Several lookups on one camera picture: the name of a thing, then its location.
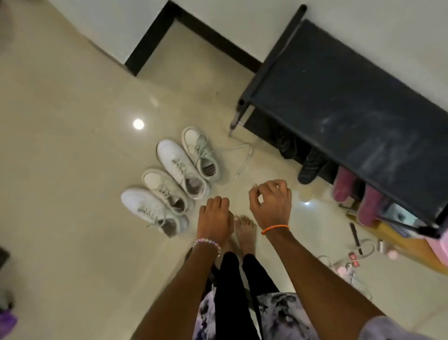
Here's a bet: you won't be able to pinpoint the person's right hand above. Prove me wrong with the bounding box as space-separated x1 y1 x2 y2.
249 179 292 232

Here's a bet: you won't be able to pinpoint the purple floral dress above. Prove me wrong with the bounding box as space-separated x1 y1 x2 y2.
192 291 321 340

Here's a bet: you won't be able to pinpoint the wooden board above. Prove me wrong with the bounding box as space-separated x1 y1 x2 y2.
345 205 448 275

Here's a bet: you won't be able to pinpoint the white sneaker with loose lace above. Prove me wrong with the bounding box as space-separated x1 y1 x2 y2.
182 126 253 182

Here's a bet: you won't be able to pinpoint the pink slipper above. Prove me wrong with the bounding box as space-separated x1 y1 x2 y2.
332 166 358 204
357 184 386 227

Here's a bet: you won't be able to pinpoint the person's left forearm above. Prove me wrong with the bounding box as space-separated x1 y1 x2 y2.
131 244 222 340

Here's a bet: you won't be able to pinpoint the black shoe rack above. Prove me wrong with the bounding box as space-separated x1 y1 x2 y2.
229 4 448 239

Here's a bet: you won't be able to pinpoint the person's right forearm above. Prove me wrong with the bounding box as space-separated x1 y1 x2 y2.
262 228 387 340

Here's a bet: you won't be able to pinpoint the person's right foot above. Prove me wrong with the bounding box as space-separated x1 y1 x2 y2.
234 215 258 256

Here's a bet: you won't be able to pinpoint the orange thread bracelet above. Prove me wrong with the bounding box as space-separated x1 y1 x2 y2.
261 224 290 235

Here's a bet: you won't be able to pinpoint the black shoe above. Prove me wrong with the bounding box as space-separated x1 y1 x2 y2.
298 149 337 185
272 129 306 164

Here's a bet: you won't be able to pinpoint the black leggings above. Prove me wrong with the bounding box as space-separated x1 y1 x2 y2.
213 251 280 340

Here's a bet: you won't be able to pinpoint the purple cloth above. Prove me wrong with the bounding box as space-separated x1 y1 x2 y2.
0 308 18 340

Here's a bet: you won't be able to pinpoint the black comb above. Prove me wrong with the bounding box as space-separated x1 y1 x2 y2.
350 223 364 256

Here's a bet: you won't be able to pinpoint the person's left hand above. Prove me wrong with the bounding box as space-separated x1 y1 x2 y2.
197 196 234 246

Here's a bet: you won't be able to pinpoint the pastel beaded bracelet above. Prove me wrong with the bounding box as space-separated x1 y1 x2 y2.
192 238 222 258

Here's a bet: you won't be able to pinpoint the pink box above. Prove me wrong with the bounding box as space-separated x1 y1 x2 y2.
428 234 448 267

